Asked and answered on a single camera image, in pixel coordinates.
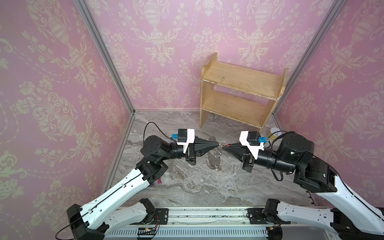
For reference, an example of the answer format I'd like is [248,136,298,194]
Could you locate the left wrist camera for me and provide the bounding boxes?
[171,129,195,154]

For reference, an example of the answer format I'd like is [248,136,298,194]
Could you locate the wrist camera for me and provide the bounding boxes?
[171,129,195,154]
[239,131,267,160]

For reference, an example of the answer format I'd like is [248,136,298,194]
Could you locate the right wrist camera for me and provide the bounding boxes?
[239,131,267,160]

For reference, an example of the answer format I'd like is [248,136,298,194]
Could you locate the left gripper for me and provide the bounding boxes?
[158,131,218,166]

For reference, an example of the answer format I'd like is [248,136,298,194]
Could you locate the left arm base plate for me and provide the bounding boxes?
[141,208,169,225]

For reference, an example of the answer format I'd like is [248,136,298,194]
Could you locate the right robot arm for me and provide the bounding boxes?
[223,131,384,240]

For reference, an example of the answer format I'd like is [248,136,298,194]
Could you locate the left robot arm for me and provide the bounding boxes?
[67,129,220,240]

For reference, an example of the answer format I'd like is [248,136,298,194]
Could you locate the metal key ring plate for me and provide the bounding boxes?
[206,141,226,171]

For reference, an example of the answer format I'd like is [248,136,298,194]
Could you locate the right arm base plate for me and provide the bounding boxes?
[246,208,269,225]

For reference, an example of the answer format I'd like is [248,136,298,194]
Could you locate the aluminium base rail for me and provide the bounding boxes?
[103,207,339,240]

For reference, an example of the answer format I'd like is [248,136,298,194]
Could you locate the wooden two-tier shelf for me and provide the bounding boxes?
[199,52,289,148]

